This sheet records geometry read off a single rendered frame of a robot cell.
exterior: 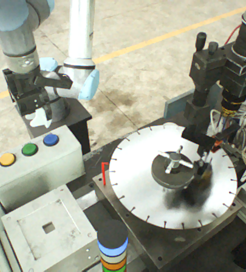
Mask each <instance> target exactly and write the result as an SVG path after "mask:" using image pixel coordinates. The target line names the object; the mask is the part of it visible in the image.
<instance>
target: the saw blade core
mask: <svg viewBox="0 0 246 272"><path fill-rule="evenodd" d="M177 127H178V126H174V125H164V128H163V125H158V126H151V127H150V128H151V130H152V131H151V130H150V128H149V127H146V128H144V129H141V130H139V131H137V132H135V133H133V134H131V135H130V136H128V137H126V139H124V140H123V141H122V142H121V143H120V144H119V145H118V147H117V148H116V150H115V151H114V153H113V156H112V159H111V162H110V164H113V165H115V166H109V172H110V173H109V176H110V181H111V185H113V186H112V188H113V190H114V192H115V194H116V196H117V197H118V199H120V198H122V197H123V196H124V197H123V198H122V199H120V201H121V203H122V204H123V206H124V207H125V208H127V209H128V210H129V211H131V210H132V209H133V208H135V209H133V210H132V211H131V212H132V213H133V214H134V215H135V216H137V217H138V218H140V219H141V220H143V221H146V219H147V218H148V216H150V218H149V219H148V221H147V222H148V223H151V224H153V225H156V226H159V227H162V228H164V224H165V223H164V221H166V225H165V228H168V229H173V230H183V225H182V223H184V229H185V230H188V229H193V228H198V227H201V226H204V225H207V224H209V223H211V222H213V221H215V220H216V219H217V218H219V217H220V216H221V215H223V214H224V213H225V212H226V211H227V209H228V208H229V207H230V205H231V204H232V202H233V199H234V197H235V193H236V187H237V182H236V181H237V179H236V170H235V169H234V168H233V167H234V166H233V164H232V162H231V160H230V158H229V156H228V155H226V153H225V152H224V150H223V149H222V148H221V147H220V146H219V145H218V146H215V147H213V148H212V150H211V151H210V154H209V156H204V157H202V158H201V157H200V156H198V154H197V153H196V152H197V148H198V144H195V143H193V142H191V141H189V140H186V139H182V138H181V134H182V131H183V130H184V127H181V126H179V130H177ZM138 133H139V134H140V135H139V134H138ZM128 140H130V141H128ZM180 145H182V146H183V149H182V151H181V152H180V153H181V154H183V155H185V156H186V157H188V158H189V159H190V160H191V161H192V163H193V165H194V176H193V178H192V180H191V181H190V182H189V183H188V184H187V185H185V186H182V187H179V188H171V187H167V186H164V185H162V184H161V183H160V182H158V181H157V180H156V179H155V178H154V176H153V175H152V172H151V165H152V161H153V159H154V157H156V156H157V155H158V154H157V151H158V150H160V151H162V152H166V151H174V152H177V150H178V148H179V146H180ZM120 149H122V150H120ZM223 155H224V156H223ZM114 159H117V160H114ZM228 167H229V168H230V169H229V168H228ZM114 171H115V172H114ZM231 180H235V181H231ZM116 184H118V185H116ZM229 192H231V193H232V194H230V193H229ZM223 203H224V204H225V205H223ZM213 214H214V215H215V216H214V215H213ZM198 220H200V222H201V224H202V225H201V224H200V222H199V221H198Z"/></svg>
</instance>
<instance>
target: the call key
mask: <svg viewBox="0 0 246 272"><path fill-rule="evenodd" d="M13 161H14V156H13V154H2V156H1V158H0V162H1V164H2V165H9V164H11V163H13Z"/></svg>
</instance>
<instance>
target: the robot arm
mask: <svg viewBox="0 0 246 272"><path fill-rule="evenodd" d="M54 6H55V1H54V0H0V45H1V49H2V51H3V54H4V57H5V60H6V62H7V67H8V68H6V69H3V70H2V72H3V74H4V77H5V81H6V83H7V89H8V92H9V94H10V96H11V99H12V101H13V103H14V102H16V105H17V107H18V109H19V112H20V114H21V116H22V117H23V116H26V119H27V120H32V121H31V122H30V125H31V126H39V125H42V124H45V126H46V127H47V128H48V127H49V126H50V124H51V122H57V121H60V120H62V119H64V118H66V117H67V116H68V114H69V111H70V107H69V102H68V100H67V98H66V97H68V98H74V99H79V100H91V99H92V98H93V97H94V95H95V93H96V91H97V88H98V85H99V81H100V71H98V70H97V69H95V63H94V62H93V61H92V40H93V31H94V12H95V0H70V14H69V48H68V57H67V59H65V60H64V61H63V66H62V65H58V61H57V60H55V59H54V58H51V57H44V58H39V55H38V51H37V48H36V43H35V37H34V31H35V30H36V29H37V28H38V27H39V26H40V25H41V24H42V23H43V22H44V21H45V20H47V19H48V18H49V16H50V14H51V13H52V11H53V9H54ZM12 96H13V97H14V98H13V97H12Z"/></svg>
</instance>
